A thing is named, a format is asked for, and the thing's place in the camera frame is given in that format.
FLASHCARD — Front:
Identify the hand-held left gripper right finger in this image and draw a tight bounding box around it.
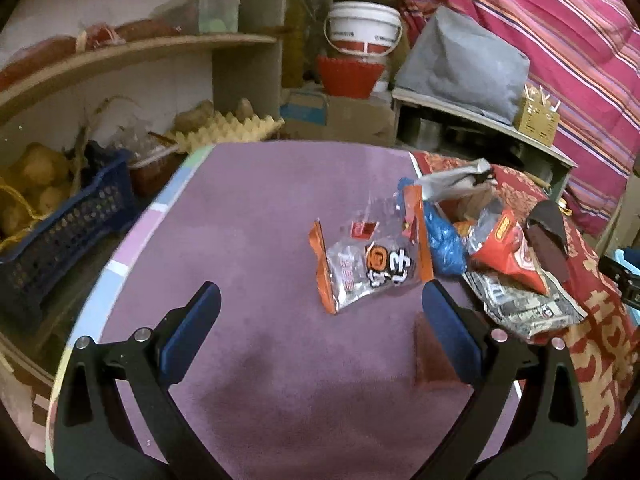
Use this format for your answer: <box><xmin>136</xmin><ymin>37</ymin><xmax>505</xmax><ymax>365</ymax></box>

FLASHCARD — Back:
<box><xmin>421</xmin><ymin>280</ymin><xmax>591</xmax><ymax>480</ymax></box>

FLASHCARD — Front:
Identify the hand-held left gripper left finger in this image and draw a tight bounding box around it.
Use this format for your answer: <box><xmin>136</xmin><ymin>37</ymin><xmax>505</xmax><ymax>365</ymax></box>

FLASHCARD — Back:
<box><xmin>52</xmin><ymin>281</ymin><xmax>236</xmax><ymax>480</ymax></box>

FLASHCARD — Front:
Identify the silver printed wrapper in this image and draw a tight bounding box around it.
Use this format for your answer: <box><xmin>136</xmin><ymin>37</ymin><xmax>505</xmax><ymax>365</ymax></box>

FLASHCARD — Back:
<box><xmin>462</xmin><ymin>267</ymin><xmax>588</xmax><ymax>338</ymax></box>

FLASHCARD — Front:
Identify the blue plastic bag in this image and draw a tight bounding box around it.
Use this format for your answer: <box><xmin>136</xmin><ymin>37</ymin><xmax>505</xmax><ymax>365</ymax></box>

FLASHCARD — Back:
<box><xmin>397</xmin><ymin>177</ymin><xmax>468</xmax><ymax>277</ymax></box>

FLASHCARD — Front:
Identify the red orange snack bag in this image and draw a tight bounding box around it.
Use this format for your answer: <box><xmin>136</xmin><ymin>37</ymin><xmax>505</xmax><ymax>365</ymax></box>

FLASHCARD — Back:
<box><xmin>467</xmin><ymin>211</ymin><xmax>549</xmax><ymax>295</ymax></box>

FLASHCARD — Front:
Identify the clear orange snack wrapper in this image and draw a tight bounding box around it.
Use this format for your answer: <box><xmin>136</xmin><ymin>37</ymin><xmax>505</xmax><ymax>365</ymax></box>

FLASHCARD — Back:
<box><xmin>309</xmin><ymin>185</ymin><xmax>435</xmax><ymax>316</ymax></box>

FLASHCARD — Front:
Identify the red patterned mat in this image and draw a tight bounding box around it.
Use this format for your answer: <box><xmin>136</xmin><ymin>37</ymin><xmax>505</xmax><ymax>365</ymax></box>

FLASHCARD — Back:
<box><xmin>410</xmin><ymin>152</ymin><xmax>636</xmax><ymax>466</ymax></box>

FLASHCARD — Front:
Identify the purple mat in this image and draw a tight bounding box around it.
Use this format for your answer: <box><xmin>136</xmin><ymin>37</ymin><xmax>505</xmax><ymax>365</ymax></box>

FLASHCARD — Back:
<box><xmin>45</xmin><ymin>142</ymin><xmax>521</xmax><ymax>480</ymax></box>

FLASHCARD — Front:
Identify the grey cabinet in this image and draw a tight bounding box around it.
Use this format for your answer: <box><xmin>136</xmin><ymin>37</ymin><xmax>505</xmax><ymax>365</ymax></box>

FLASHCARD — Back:
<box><xmin>391</xmin><ymin>87</ymin><xmax>578</xmax><ymax>196</ymax></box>

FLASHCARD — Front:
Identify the white black plastic bag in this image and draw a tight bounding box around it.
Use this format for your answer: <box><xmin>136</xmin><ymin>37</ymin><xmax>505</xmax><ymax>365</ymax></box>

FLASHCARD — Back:
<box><xmin>415</xmin><ymin>158</ymin><xmax>497</xmax><ymax>202</ymax></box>

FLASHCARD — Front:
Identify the blue plastic crate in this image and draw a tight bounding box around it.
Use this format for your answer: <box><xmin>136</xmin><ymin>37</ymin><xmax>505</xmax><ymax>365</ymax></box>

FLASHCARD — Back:
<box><xmin>0</xmin><ymin>147</ymin><xmax>138</xmax><ymax>333</ymax></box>

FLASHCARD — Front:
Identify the clear tub with red contents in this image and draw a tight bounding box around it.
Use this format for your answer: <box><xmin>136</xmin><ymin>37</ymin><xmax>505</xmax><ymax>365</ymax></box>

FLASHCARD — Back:
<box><xmin>127</xmin><ymin>144</ymin><xmax>187</xmax><ymax>196</ymax></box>

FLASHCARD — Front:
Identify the yellow toothpick holder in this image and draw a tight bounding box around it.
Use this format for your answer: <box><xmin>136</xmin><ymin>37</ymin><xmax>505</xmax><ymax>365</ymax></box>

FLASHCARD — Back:
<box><xmin>514</xmin><ymin>85</ymin><xmax>561</xmax><ymax>147</ymax></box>

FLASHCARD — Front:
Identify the yellow egg tray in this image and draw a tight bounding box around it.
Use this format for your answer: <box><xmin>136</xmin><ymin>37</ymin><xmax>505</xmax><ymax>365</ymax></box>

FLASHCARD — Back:
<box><xmin>165</xmin><ymin>110</ymin><xmax>286</xmax><ymax>153</ymax></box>

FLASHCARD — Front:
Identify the small steel pot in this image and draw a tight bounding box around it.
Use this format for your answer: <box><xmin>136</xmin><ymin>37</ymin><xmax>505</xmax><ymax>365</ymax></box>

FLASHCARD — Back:
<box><xmin>410</xmin><ymin>117</ymin><xmax>447</xmax><ymax>147</ymax></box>

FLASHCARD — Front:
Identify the net bag of potatoes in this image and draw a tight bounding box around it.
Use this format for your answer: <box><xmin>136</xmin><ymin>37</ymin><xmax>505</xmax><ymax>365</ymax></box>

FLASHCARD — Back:
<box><xmin>0</xmin><ymin>142</ymin><xmax>72</xmax><ymax>251</ymax></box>

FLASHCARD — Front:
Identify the cardboard box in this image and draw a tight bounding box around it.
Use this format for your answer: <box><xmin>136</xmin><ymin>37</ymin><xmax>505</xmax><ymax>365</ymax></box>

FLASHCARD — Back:
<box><xmin>280</xmin><ymin>87</ymin><xmax>396</xmax><ymax>146</ymax></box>

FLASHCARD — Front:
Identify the pink striped cloth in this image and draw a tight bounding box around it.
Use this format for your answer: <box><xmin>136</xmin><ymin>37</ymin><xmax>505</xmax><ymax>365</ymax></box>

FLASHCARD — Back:
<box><xmin>400</xmin><ymin>0</ymin><xmax>640</xmax><ymax>236</ymax></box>

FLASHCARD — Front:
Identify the grey cloth cover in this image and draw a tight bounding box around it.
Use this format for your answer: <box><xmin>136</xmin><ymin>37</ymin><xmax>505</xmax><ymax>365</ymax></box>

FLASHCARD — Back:
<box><xmin>394</xmin><ymin>6</ymin><xmax>531</xmax><ymax>127</ymax></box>

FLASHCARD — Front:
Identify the red plastic basket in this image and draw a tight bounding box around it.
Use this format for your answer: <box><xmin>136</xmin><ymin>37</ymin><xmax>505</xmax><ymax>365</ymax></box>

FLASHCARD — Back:
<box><xmin>316</xmin><ymin>55</ymin><xmax>386</xmax><ymax>99</ymax></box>

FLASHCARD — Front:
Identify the wooden shelf unit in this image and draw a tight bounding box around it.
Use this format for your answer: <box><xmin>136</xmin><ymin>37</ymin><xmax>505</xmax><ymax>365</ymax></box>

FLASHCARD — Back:
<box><xmin>0</xmin><ymin>0</ymin><xmax>288</xmax><ymax>141</ymax></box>

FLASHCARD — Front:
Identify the red packaged food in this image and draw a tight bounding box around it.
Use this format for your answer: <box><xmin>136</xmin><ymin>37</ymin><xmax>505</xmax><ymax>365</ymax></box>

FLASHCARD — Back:
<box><xmin>0</xmin><ymin>34</ymin><xmax>117</xmax><ymax>92</ymax></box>
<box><xmin>115</xmin><ymin>20</ymin><xmax>182</xmax><ymax>45</ymax></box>

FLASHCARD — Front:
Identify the yellow oil bottle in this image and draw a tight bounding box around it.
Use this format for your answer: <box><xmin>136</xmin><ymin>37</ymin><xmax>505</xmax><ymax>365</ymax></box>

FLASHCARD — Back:
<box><xmin>282</xmin><ymin>0</ymin><xmax>313</xmax><ymax>88</ymax></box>

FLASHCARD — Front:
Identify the clear plastic container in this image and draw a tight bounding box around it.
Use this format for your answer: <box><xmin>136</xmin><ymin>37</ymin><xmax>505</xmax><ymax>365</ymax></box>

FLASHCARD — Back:
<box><xmin>187</xmin><ymin>0</ymin><xmax>241</xmax><ymax>36</ymax></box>

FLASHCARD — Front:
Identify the black pan with wooden handle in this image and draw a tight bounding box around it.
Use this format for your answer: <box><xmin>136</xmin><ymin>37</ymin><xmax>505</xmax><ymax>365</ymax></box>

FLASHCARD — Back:
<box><xmin>445</xmin><ymin>130</ymin><xmax>553</xmax><ymax>191</ymax></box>

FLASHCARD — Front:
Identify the white bucket with handle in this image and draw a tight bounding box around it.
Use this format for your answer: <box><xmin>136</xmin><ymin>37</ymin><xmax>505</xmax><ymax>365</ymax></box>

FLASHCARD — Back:
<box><xmin>324</xmin><ymin>1</ymin><xmax>403</xmax><ymax>57</ymax></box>

